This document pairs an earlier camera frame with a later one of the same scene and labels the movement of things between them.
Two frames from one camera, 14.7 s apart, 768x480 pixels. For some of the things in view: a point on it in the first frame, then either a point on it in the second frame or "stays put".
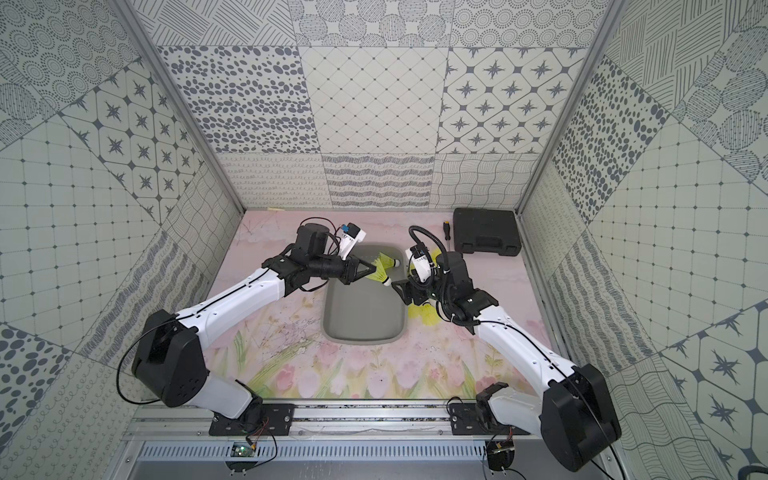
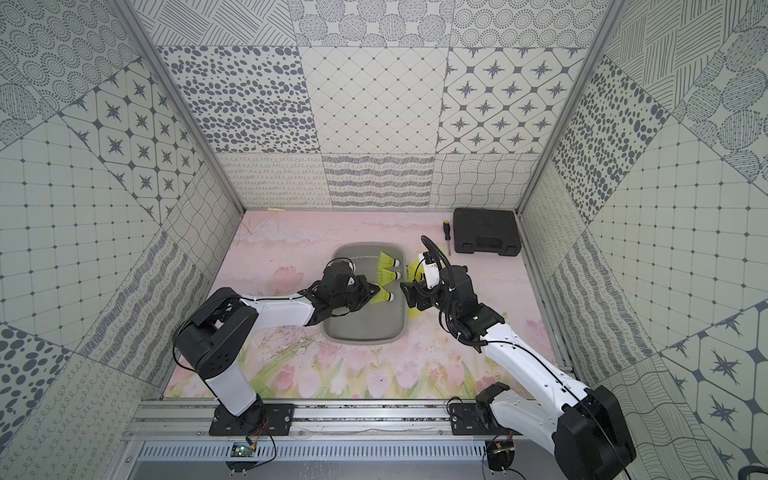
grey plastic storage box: x=364 y=311 stays put
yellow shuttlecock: x=427 y=312 to x=382 y=296
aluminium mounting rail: x=184 y=421 stays put
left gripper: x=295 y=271 to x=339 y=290
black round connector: x=500 y=453 stays put
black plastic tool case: x=485 y=230 stays put
